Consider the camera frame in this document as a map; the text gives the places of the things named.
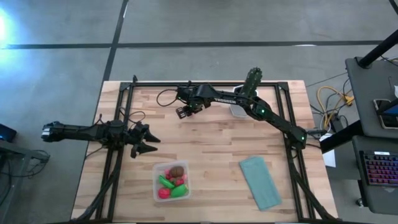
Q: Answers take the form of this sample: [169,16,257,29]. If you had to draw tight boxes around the black pole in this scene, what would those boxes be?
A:
[357,29,398,68]

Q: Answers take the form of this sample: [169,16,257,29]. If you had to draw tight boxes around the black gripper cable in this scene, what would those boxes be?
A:
[119,107,147,127]
[155,88,180,108]

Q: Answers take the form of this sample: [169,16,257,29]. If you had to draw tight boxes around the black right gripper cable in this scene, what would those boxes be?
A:
[155,88,180,108]

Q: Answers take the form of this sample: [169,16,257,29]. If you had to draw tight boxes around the green cactus plant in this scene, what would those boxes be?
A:
[239,67,264,99]

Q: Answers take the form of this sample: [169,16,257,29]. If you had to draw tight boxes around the white square plant pot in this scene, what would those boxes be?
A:
[229,84,259,119]

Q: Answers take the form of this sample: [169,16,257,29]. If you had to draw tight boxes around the white paper sheet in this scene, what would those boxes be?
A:
[322,133,337,168]

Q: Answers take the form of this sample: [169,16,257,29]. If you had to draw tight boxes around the red toy tomato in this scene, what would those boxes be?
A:
[157,187,172,200]

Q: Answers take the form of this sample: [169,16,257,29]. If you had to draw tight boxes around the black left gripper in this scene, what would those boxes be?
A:
[125,128,162,159]

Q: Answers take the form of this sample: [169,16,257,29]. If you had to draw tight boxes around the teal folded cloth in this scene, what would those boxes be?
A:
[238,155,283,212]

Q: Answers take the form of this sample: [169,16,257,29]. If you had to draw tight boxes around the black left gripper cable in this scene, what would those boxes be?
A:
[119,107,147,127]

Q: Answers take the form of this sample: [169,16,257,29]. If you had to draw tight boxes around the green toy cucumber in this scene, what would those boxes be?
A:
[170,184,189,198]

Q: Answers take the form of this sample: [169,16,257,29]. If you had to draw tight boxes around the smartphone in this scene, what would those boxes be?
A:
[373,98,398,130]

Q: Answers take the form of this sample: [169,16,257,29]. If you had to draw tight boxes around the black desk leg bar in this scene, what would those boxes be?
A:
[319,119,363,154]

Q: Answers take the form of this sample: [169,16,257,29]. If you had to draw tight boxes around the backlit rainbow keyboard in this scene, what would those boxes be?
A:
[359,150,398,187]

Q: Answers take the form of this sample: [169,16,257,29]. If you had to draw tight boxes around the yellow cable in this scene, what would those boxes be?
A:
[316,86,355,130]

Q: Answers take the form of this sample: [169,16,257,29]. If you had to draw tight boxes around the brown toy kiwi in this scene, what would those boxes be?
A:
[169,166,185,178]

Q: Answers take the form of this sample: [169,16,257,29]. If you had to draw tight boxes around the clear plastic tupperware container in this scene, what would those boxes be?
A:
[152,159,192,203]

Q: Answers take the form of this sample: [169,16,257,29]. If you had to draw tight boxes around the grey desk with keyboard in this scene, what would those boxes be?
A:
[351,135,398,216]

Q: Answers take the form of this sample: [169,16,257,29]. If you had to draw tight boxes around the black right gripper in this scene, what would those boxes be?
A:
[175,99,206,120]

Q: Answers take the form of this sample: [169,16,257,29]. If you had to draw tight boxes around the green toy vegetable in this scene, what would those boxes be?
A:
[158,175,175,190]

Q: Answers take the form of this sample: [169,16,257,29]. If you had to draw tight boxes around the black aluminium table frame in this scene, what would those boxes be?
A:
[70,74,340,223]

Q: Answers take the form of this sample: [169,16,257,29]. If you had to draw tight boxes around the black box device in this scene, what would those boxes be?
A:
[0,123,18,143]

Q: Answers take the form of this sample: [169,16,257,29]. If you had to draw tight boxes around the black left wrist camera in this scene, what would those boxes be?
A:
[134,121,150,134]

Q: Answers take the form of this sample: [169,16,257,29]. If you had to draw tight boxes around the grey metal stand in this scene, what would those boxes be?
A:
[0,139,50,224]

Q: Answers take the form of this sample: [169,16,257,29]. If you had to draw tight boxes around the grey desk with phone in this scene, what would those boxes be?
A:
[345,57,398,139]

